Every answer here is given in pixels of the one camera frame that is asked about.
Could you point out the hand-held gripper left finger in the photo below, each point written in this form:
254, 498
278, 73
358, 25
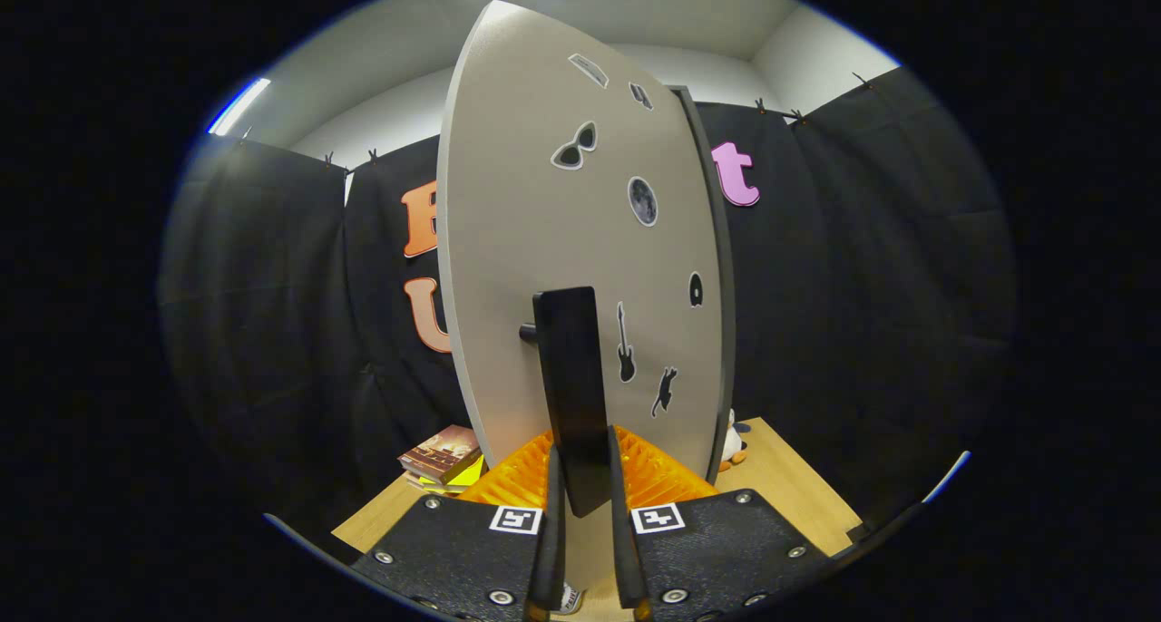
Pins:
553, 549

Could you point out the penguin plush toy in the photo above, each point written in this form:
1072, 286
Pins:
731, 445

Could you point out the narrow ceiling light panel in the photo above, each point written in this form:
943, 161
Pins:
240, 105

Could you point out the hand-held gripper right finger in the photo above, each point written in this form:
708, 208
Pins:
624, 549

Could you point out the beige shoe cabinet door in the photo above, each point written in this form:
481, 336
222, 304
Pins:
526, 241

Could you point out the dark grey shoe cabinet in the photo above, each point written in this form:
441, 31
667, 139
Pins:
725, 268

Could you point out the yellow book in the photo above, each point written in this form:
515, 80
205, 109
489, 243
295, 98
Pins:
470, 475

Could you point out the brown book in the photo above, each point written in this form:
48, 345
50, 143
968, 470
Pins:
440, 450

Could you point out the black backdrop cloth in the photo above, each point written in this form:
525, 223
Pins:
862, 286

